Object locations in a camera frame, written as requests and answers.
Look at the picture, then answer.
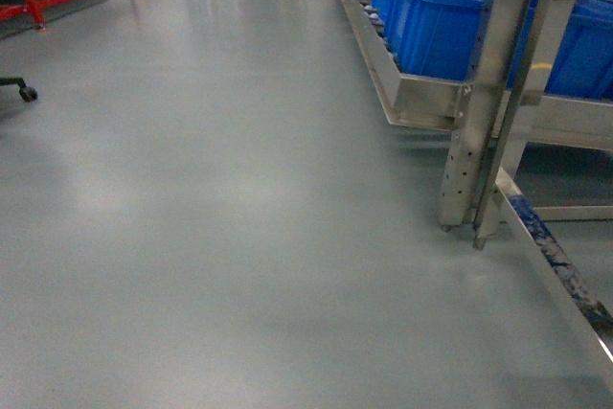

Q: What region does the large blue plastic bin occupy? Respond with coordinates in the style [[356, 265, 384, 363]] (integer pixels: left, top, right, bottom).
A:
[[377, 0, 484, 81]]

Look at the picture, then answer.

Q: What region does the stainless steel flow rack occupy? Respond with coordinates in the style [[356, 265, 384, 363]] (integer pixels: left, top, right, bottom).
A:
[[341, 0, 612, 367]]

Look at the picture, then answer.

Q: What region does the black office chair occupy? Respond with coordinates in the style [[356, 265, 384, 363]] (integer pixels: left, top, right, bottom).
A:
[[0, 77, 38, 102]]

